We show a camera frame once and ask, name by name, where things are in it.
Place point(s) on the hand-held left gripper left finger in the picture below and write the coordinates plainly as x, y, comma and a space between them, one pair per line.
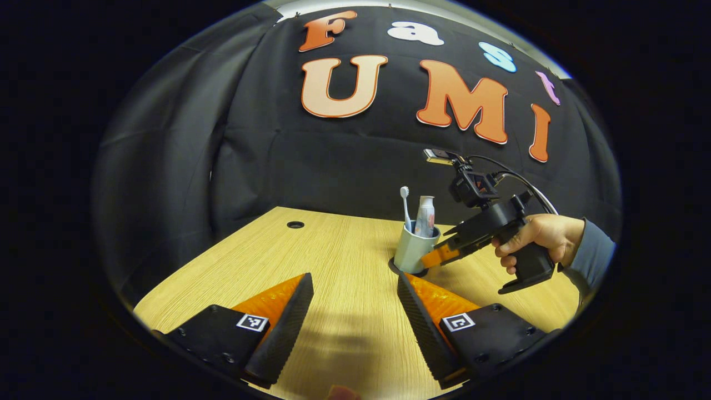
289, 328

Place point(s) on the light grey cup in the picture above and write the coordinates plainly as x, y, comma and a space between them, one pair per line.
411, 250

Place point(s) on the dark round coaster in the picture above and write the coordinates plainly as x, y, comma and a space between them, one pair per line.
414, 274

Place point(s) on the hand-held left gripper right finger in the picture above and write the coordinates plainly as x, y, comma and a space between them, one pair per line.
422, 328

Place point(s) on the white toothbrush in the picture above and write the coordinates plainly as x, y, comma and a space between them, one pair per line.
404, 192

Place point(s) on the white toothpaste tube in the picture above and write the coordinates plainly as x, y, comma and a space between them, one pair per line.
425, 219

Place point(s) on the wooden desktop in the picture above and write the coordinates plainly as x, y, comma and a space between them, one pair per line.
344, 261

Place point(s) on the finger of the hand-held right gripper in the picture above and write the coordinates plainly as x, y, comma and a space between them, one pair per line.
439, 256

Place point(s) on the black backdrop cloth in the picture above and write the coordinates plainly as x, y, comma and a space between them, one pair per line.
333, 166

